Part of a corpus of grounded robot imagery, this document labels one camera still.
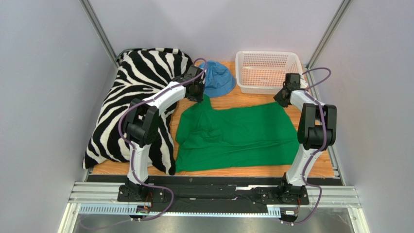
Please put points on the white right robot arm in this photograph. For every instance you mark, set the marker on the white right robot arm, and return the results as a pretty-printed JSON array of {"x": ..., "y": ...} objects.
[{"x": 316, "y": 132}]

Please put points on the zebra striped pillow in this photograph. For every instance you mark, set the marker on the zebra striped pillow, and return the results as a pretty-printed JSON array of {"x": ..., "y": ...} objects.
[{"x": 142, "y": 73}]

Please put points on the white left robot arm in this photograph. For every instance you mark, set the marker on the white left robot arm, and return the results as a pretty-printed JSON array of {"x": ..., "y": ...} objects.
[{"x": 139, "y": 125}]

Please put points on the green t shirt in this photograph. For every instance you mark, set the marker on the green t shirt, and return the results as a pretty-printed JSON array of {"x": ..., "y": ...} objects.
[{"x": 259, "y": 135}]

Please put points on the aluminium frame post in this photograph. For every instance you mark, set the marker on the aluminium frame post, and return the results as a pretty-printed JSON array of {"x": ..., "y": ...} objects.
[
  {"x": 334, "y": 23},
  {"x": 94, "y": 20}
]

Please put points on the blue bucket hat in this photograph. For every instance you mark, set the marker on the blue bucket hat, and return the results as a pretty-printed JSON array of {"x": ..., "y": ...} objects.
[{"x": 219, "y": 81}]

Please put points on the left aluminium frame post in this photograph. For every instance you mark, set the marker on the left aluminium frame post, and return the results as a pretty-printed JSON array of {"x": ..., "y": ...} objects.
[{"x": 94, "y": 20}]

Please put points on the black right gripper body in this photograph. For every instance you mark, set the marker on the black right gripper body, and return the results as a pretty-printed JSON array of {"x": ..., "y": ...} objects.
[{"x": 280, "y": 96}]

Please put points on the right aluminium frame post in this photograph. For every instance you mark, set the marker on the right aluminium frame post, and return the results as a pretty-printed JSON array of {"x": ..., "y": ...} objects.
[{"x": 334, "y": 23}]

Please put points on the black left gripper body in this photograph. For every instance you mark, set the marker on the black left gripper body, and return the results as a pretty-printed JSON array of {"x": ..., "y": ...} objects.
[{"x": 198, "y": 93}]

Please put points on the white plastic basket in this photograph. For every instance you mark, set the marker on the white plastic basket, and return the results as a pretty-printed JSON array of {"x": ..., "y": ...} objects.
[{"x": 263, "y": 72}]

